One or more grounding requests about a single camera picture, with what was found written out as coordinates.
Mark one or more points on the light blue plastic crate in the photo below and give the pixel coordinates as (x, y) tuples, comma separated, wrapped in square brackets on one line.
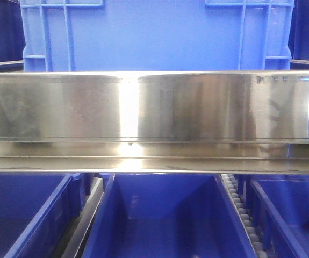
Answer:
[(156, 35)]

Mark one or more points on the stainless steel shelf beam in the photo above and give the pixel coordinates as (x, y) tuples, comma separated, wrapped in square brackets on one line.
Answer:
[(253, 122)]

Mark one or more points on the dark blue bin lower centre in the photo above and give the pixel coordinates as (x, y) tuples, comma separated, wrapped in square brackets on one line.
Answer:
[(167, 215)]

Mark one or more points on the dark blue bin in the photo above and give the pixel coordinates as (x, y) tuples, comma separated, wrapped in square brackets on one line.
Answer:
[(12, 40), (278, 206), (35, 210), (299, 33), (167, 215)]

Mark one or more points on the grey roller conveyor track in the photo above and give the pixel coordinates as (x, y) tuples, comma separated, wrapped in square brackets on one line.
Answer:
[(231, 187)]

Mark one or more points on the dark blue bin lower left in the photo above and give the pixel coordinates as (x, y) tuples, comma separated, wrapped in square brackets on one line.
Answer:
[(35, 210)]

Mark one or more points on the dark blue bin lower right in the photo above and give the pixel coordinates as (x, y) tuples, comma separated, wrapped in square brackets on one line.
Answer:
[(278, 206)]

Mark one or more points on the dark blue bin upper right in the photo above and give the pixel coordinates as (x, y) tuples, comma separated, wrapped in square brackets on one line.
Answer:
[(299, 33)]

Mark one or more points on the dark blue bin upper left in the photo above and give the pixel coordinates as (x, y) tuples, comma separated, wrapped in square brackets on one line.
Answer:
[(12, 40)]

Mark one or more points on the metal divider rail lower left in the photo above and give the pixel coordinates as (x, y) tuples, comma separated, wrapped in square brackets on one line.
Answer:
[(74, 239)]

